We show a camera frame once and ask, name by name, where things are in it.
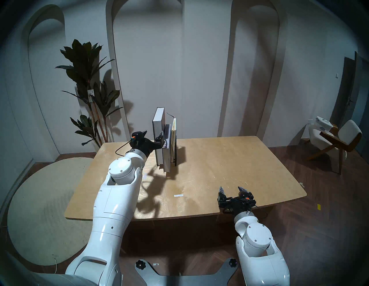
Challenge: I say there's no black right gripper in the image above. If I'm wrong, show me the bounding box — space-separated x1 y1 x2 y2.
217 186 257 214

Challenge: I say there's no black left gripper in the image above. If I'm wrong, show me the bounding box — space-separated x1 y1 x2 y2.
129 131 165 157

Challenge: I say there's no large brown Homes book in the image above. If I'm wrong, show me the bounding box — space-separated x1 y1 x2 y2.
152 107 166 166

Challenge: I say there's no grey Discontent book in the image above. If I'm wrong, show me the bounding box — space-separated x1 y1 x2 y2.
162 124 173 173

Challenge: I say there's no thin yellow book with ribbon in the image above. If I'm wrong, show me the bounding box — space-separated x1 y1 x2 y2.
167 113 177 163

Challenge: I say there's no tall green potted plant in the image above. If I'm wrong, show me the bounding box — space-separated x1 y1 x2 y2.
55 39 124 147

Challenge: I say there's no white object on armchair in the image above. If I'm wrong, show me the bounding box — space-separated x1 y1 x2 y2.
315 116 333 132

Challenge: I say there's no white wooden armchair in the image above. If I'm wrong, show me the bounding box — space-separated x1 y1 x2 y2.
306 120 363 175

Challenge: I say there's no round beige rug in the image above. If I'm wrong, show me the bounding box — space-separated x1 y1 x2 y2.
7 157 100 266

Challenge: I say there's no dark door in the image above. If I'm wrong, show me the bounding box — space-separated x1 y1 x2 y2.
330 51 369 157

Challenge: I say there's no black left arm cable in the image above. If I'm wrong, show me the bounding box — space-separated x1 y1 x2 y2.
115 141 132 156

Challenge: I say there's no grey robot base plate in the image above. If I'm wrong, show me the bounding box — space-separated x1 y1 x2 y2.
135 258 240 286

